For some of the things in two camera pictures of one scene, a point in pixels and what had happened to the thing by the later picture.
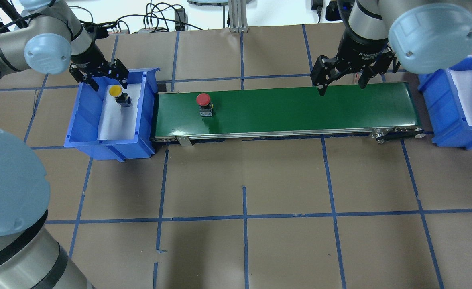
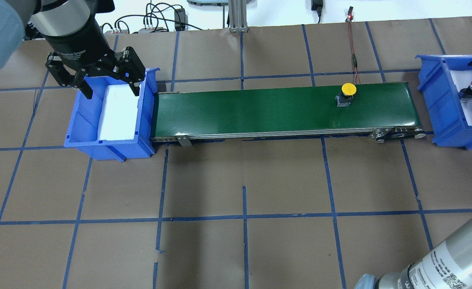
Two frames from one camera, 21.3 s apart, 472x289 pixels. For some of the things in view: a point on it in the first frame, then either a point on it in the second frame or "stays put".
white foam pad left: [117, 122] stays put
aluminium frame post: [237, 12] stays put
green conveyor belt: [364, 112] stays put
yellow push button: [123, 99] → [348, 90]
